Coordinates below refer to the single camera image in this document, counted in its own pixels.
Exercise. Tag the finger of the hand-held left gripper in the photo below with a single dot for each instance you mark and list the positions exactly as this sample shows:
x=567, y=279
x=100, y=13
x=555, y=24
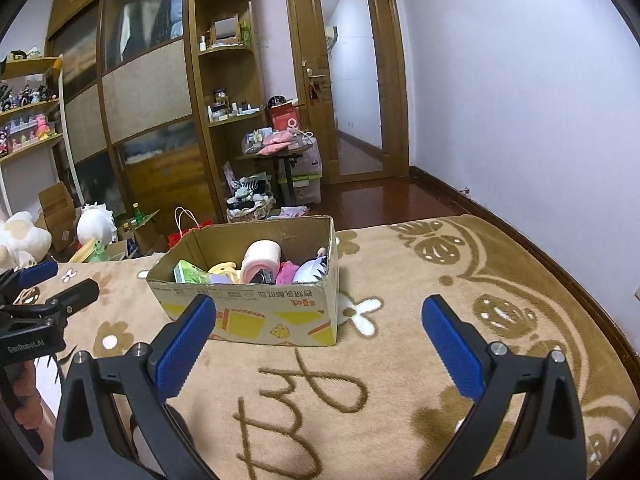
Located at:
x=75, y=297
x=40, y=272

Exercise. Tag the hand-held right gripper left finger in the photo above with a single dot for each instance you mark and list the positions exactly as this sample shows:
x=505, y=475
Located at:
x=185, y=345

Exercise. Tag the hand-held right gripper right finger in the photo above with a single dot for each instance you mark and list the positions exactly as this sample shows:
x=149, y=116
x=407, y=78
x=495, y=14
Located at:
x=455, y=350

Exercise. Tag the yellow plush toy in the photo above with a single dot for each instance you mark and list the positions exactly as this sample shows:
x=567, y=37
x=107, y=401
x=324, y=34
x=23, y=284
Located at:
x=222, y=267

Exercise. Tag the printed cardboard box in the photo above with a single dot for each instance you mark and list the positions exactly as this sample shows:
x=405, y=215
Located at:
x=300, y=305

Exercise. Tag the pink plush toy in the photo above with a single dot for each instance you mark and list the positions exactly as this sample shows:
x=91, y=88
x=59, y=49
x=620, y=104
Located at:
x=286, y=272

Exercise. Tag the person's left hand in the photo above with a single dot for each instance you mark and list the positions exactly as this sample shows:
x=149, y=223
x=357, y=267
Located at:
x=29, y=395

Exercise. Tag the cream plush bear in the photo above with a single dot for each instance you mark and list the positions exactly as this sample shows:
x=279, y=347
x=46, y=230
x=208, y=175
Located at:
x=22, y=232

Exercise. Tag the green frog toy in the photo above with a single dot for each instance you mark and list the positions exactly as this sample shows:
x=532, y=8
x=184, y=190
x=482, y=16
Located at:
x=97, y=250

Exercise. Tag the stacked cardboard boxes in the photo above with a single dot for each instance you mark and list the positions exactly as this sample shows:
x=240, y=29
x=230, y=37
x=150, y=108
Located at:
x=55, y=210

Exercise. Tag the green packet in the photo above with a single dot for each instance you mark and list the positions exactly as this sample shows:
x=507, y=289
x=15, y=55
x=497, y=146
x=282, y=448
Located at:
x=187, y=272

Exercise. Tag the white round plush toy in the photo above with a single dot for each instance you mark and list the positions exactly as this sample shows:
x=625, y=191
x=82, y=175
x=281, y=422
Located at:
x=95, y=225

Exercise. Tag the pale purple plush toy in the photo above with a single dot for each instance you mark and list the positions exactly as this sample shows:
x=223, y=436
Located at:
x=222, y=279

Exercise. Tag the beige patterned blanket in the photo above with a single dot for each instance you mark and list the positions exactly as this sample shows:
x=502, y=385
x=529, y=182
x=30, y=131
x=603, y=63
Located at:
x=400, y=285

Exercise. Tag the open brown cardboard box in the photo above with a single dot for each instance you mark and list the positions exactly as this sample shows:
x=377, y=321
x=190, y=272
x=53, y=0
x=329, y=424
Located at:
x=150, y=232

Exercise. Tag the red paper bag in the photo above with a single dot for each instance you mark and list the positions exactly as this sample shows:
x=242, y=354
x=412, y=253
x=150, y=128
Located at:
x=176, y=240

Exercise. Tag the green bottle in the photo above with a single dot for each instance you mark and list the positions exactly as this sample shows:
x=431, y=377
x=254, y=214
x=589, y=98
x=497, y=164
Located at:
x=138, y=211

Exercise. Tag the pink white roll plush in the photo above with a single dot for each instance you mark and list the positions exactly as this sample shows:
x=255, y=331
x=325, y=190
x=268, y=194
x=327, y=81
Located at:
x=260, y=255

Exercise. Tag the black white plush doll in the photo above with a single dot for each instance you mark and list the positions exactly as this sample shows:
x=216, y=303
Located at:
x=4, y=142

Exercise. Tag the white spiky plush toy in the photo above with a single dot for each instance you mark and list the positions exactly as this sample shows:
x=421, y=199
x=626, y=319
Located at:
x=307, y=272

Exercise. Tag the pink figure toy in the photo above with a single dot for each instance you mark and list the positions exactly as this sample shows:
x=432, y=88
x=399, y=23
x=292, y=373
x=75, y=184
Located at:
x=42, y=127

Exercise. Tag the wicker basket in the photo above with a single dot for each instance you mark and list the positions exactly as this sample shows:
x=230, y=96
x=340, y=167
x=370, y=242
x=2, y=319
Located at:
x=250, y=212

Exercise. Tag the flat box of cards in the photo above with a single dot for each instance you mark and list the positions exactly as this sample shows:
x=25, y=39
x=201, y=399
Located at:
x=287, y=211

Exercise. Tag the black white striped cloths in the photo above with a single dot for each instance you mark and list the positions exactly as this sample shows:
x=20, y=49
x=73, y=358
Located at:
x=252, y=187

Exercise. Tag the row of small figurines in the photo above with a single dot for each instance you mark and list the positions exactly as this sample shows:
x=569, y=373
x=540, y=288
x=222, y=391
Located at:
x=27, y=96

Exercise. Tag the small dark table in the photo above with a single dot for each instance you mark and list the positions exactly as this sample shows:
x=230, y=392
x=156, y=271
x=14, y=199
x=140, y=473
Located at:
x=287, y=175

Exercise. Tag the clear storage bin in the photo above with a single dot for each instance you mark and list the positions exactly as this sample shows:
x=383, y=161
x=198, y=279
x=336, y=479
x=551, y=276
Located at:
x=310, y=185

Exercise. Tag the wooden wardrobe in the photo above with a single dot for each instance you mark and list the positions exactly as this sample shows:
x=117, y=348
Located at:
x=145, y=90

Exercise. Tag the red gift box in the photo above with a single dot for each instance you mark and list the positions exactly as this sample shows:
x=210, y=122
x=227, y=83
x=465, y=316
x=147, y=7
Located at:
x=285, y=117

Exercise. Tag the wooden corner shelf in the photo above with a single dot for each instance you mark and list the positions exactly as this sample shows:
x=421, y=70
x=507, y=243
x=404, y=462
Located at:
x=225, y=51

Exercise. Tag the wooden door with glass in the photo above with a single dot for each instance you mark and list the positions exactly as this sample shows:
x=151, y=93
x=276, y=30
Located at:
x=300, y=35

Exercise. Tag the wooden wall shelf rack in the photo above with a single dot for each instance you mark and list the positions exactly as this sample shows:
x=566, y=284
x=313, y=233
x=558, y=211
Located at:
x=30, y=65

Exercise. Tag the wooden photo frame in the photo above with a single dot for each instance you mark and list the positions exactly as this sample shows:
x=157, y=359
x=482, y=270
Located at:
x=225, y=29

